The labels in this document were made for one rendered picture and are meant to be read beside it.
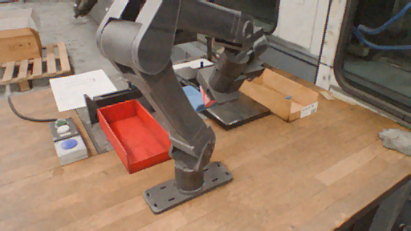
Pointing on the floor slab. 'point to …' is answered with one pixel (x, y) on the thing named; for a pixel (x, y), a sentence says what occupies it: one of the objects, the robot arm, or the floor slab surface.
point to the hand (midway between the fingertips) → (207, 103)
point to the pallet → (37, 67)
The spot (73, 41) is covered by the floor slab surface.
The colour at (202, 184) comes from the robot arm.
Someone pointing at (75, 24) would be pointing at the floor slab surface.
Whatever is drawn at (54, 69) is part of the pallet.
